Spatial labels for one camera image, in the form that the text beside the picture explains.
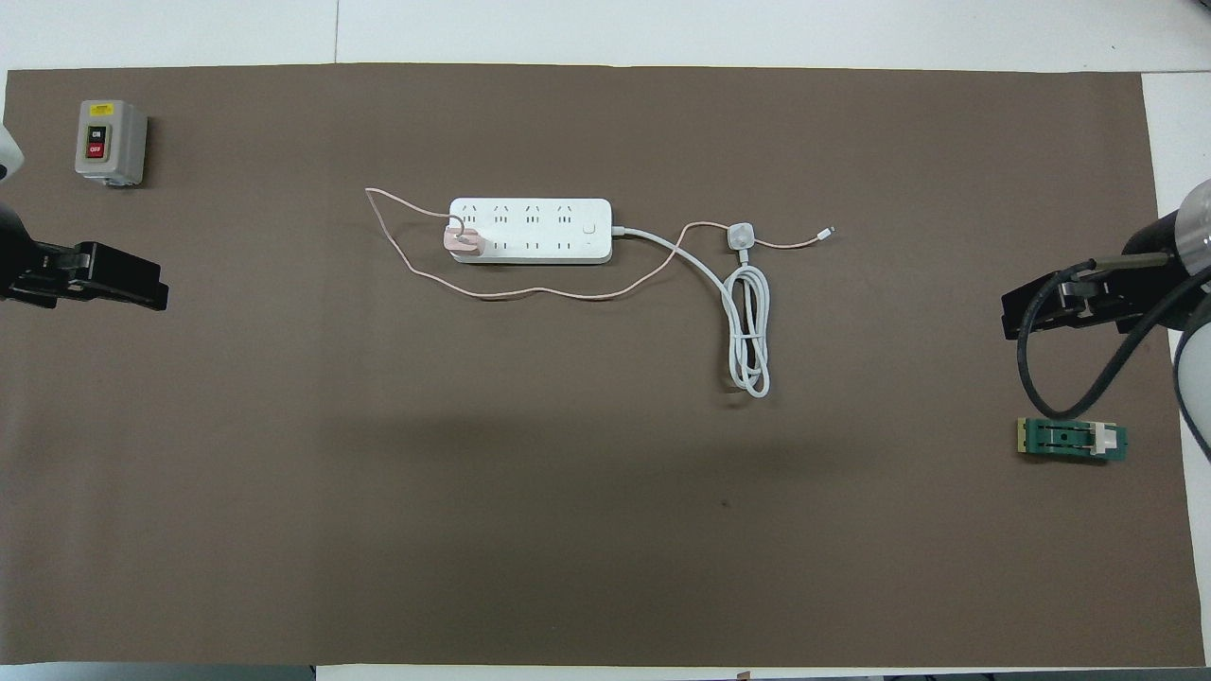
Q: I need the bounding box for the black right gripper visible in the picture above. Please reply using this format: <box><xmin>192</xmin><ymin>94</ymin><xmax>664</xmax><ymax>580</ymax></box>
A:
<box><xmin>1003</xmin><ymin>253</ymin><xmax>1184</xmax><ymax>340</ymax></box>

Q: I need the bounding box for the grey on-off switch box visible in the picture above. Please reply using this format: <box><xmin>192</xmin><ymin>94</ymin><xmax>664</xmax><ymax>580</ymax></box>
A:
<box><xmin>75</xmin><ymin>99</ymin><xmax>149</xmax><ymax>188</ymax></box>

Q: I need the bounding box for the pink charging cable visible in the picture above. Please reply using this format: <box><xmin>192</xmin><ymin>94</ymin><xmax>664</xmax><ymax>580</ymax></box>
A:
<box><xmin>365</xmin><ymin>187</ymin><xmax>837</xmax><ymax>302</ymax></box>

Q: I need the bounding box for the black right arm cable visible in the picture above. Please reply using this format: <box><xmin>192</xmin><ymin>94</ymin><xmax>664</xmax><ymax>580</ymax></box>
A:
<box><xmin>1016</xmin><ymin>260</ymin><xmax>1211</xmax><ymax>420</ymax></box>

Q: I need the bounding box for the white power cord with plug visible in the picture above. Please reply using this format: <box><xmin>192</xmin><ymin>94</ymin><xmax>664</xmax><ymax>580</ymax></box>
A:
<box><xmin>610</xmin><ymin>220</ymin><xmax>772</xmax><ymax>398</ymax></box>

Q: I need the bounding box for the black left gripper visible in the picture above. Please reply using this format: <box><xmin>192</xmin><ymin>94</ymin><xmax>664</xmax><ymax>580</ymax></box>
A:
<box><xmin>0</xmin><ymin>241</ymin><xmax>169</xmax><ymax>311</ymax></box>

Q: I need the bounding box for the white power strip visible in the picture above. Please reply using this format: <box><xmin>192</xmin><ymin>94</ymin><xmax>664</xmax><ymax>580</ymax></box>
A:
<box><xmin>448</xmin><ymin>197</ymin><xmax>614</xmax><ymax>266</ymax></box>

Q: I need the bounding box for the brown table mat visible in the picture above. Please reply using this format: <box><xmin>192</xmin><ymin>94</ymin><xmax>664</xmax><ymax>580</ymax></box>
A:
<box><xmin>0</xmin><ymin>62</ymin><xmax>1205</xmax><ymax>668</ymax></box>

